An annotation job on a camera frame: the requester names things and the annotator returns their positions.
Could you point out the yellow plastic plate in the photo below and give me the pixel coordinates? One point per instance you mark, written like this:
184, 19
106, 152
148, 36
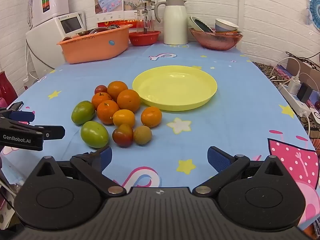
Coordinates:
175, 87

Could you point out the white power strip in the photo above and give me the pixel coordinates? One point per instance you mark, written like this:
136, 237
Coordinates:
297, 103

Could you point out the pink glass bowl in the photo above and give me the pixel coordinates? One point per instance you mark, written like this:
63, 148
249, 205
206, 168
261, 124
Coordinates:
215, 41

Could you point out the white cabinet appliance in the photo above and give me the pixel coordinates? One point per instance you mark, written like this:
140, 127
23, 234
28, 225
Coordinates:
40, 47

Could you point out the white charger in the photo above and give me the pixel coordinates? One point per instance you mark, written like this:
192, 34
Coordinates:
293, 86

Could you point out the blue round wall decoration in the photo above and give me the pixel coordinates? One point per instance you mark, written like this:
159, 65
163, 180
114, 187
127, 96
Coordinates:
315, 7

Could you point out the yellowish orange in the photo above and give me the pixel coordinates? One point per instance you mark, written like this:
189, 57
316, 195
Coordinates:
124, 118

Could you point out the brown patterned cloth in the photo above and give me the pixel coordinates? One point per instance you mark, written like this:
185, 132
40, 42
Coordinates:
266, 71

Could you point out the orange plastic basin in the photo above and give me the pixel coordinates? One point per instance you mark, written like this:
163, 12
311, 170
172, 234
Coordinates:
92, 47

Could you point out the cardboard box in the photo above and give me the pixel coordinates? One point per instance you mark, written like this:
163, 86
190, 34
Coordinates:
300, 68

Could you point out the glass pitcher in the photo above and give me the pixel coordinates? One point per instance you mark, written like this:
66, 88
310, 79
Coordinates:
145, 22

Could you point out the metal bowl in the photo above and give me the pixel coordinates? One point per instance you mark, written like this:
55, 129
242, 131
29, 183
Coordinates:
113, 27
98, 30

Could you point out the black power adapter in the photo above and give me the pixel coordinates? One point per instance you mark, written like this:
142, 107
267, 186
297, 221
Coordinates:
304, 92

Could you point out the small brown fruit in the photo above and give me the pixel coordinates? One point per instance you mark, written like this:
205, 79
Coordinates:
142, 135

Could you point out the mandarin with stem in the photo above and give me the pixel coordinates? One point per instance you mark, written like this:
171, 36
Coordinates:
100, 100
107, 112

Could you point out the white water purifier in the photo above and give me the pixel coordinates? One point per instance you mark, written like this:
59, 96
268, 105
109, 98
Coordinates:
52, 0

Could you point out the blue printed tablecloth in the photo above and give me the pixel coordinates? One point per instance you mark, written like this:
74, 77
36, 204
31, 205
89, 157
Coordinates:
237, 120

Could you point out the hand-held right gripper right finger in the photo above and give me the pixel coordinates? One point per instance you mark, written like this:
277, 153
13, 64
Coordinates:
217, 158

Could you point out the red plastic basket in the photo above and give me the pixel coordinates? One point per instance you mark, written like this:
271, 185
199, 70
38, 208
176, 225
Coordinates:
144, 38

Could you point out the round orange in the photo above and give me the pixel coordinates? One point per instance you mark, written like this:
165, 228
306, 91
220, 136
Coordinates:
151, 116
117, 89

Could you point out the dark green bowl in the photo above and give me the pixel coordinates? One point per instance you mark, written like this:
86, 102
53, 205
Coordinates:
200, 25

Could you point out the small red plum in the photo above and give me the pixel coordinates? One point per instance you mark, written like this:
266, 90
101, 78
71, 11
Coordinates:
100, 89

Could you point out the white appliance with screen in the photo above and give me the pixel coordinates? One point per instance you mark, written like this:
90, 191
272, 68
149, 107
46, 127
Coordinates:
70, 23

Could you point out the white wall pipe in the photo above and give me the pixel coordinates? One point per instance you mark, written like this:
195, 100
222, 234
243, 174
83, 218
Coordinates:
240, 10

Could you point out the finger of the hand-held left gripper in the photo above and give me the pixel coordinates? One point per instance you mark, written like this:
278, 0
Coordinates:
22, 116
53, 132

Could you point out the red vase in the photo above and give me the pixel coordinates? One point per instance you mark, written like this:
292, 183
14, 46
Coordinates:
6, 87

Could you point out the white thermos jug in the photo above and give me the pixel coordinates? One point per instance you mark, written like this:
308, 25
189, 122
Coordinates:
175, 22

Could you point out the large orange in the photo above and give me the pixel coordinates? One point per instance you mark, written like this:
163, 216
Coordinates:
128, 100

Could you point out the white and blue bowl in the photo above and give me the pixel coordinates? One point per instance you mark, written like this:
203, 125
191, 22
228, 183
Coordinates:
226, 25

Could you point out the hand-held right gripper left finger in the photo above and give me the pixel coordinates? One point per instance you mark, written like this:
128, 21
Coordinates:
105, 154

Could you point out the red and yellow plum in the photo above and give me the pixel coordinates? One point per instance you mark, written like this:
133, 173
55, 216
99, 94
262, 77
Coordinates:
122, 135

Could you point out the bedding wall poster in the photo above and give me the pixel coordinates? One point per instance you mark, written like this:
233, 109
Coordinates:
125, 2

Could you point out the green mango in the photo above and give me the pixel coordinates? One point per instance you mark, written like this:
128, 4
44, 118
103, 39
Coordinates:
83, 112
94, 134

